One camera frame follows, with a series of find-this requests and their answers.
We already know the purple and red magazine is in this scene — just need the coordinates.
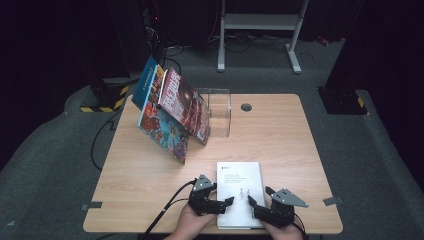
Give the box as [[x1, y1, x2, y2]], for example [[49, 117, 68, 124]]
[[157, 66, 212, 147]]

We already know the dark equipment rack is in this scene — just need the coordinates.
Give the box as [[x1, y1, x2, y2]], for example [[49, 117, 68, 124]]
[[139, 0, 168, 73]]

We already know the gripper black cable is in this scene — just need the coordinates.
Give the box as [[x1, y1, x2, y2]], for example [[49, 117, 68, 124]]
[[138, 179, 198, 240], [293, 213, 309, 240]]

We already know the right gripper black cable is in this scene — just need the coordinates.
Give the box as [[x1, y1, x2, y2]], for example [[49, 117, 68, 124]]
[[293, 213, 309, 240]]

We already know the white book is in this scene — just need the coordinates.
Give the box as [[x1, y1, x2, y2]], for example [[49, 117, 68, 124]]
[[215, 161, 268, 230]]

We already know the light blue picture book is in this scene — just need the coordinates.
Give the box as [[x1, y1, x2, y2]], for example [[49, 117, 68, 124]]
[[137, 64, 190, 166]]

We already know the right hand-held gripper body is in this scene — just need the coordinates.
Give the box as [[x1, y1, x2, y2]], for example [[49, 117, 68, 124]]
[[255, 187, 310, 229]]

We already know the bundle of black cables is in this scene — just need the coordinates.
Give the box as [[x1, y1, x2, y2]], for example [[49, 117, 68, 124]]
[[226, 31, 291, 54]]

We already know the clear acrylic book rack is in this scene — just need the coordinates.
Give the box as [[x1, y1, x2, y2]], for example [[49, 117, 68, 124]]
[[196, 87, 233, 139]]

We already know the black floor cable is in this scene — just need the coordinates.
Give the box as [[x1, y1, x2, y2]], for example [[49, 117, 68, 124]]
[[90, 109, 123, 172], [161, 46, 184, 76]]

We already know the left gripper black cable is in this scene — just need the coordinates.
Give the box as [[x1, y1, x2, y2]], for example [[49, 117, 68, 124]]
[[138, 179, 198, 240]]

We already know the white metal stand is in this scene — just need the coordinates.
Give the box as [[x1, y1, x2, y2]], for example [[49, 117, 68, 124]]
[[217, 0, 309, 75]]

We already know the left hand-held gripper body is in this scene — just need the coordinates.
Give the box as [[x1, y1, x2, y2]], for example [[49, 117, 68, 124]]
[[187, 173, 228, 216]]

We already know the person's left hand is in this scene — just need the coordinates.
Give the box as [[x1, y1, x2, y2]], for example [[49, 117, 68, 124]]
[[164, 203, 218, 240]]

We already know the person's right hand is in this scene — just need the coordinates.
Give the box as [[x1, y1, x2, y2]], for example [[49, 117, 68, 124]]
[[261, 221, 305, 240]]

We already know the dark blue picture book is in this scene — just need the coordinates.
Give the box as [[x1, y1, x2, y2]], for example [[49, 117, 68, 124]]
[[131, 54, 159, 111]]

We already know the black stand with striped base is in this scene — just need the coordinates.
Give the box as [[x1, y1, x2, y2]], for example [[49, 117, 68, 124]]
[[79, 77, 130, 114], [318, 86, 369, 116]]

